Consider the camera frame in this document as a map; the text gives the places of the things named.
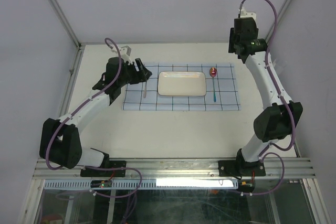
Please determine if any aluminium frame post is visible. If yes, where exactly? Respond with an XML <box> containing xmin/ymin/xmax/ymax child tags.
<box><xmin>34</xmin><ymin>0</ymin><xmax>82</xmax><ymax>49</ymax></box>
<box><xmin>262</xmin><ymin>0</ymin><xmax>308</xmax><ymax>48</ymax></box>

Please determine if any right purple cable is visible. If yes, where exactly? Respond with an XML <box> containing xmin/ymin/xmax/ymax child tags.
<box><xmin>240</xmin><ymin>0</ymin><xmax>299</xmax><ymax>196</ymax></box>

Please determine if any right aluminium frame post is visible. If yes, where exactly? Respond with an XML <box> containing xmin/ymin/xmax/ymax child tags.
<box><xmin>262</xmin><ymin>0</ymin><xmax>308</xmax><ymax>48</ymax></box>

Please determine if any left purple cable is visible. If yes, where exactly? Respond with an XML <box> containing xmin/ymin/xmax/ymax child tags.
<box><xmin>46</xmin><ymin>37</ymin><xmax>144</xmax><ymax>224</ymax></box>

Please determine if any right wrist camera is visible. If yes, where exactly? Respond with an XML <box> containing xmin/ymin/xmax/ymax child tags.
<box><xmin>238</xmin><ymin>7</ymin><xmax>257</xmax><ymax>21</ymax></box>

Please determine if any blue checkered cloth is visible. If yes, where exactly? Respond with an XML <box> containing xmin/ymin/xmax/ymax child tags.
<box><xmin>122</xmin><ymin>62</ymin><xmax>241</xmax><ymax>111</ymax></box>

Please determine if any purple cable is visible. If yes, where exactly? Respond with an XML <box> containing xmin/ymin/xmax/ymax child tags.
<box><xmin>240</xmin><ymin>0</ymin><xmax>299</xmax><ymax>196</ymax></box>
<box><xmin>46</xmin><ymin>37</ymin><xmax>144</xmax><ymax>224</ymax></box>

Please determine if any spoon with blue handle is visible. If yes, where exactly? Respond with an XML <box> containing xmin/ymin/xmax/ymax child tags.
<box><xmin>209</xmin><ymin>67</ymin><xmax>217</xmax><ymax>102</ymax></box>

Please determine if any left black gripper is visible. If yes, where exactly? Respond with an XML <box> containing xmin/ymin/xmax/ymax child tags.
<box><xmin>118</xmin><ymin>58</ymin><xmax>152</xmax><ymax>87</ymax></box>

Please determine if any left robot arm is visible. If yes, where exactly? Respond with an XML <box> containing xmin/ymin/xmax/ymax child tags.
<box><xmin>39</xmin><ymin>57</ymin><xmax>152</xmax><ymax>176</ymax></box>

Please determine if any white slotted cable duct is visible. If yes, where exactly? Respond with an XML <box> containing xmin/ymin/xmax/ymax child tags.
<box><xmin>45</xmin><ymin>178</ymin><xmax>238</xmax><ymax>190</ymax></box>

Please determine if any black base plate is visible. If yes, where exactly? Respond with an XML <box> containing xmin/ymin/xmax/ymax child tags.
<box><xmin>218</xmin><ymin>160</ymin><xmax>266</xmax><ymax>178</ymax></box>
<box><xmin>80</xmin><ymin>160</ymin><xmax>127</xmax><ymax>178</ymax></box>

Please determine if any left aluminium frame post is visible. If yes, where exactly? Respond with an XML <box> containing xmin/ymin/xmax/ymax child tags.
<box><xmin>34</xmin><ymin>0</ymin><xmax>82</xmax><ymax>49</ymax></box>

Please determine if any silver fork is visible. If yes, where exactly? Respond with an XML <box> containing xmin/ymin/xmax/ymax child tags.
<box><xmin>143</xmin><ymin>81</ymin><xmax>147</xmax><ymax>99</ymax></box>

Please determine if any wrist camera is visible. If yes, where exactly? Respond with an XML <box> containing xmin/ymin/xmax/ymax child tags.
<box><xmin>119</xmin><ymin>46</ymin><xmax>132</xmax><ymax>62</ymax></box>
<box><xmin>238</xmin><ymin>7</ymin><xmax>257</xmax><ymax>21</ymax></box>

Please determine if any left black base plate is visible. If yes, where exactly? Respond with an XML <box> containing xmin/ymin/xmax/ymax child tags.
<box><xmin>80</xmin><ymin>160</ymin><xmax>127</xmax><ymax>178</ymax></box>

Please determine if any white rectangular plate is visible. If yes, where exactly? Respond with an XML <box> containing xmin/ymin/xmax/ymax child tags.
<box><xmin>157</xmin><ymin>71</ymin><xmax>206</xmax><ymax>97</ymax></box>

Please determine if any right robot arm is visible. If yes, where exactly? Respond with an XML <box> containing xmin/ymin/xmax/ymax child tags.
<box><xmin>228</xmin><ymin>17</ymin><xmax>303</xmax><ymax>175</ymax></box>

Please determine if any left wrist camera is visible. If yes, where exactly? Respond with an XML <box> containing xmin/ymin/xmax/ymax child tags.
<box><xmin>119</xmin><ymin>46</ymin><xmax>132</xmax><ymax>62</ymax></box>

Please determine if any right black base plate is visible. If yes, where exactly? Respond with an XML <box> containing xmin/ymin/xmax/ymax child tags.
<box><xmin>218</xmin><ymin>160</ymin><xmax>266</xmax><ymax>178</ymax></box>

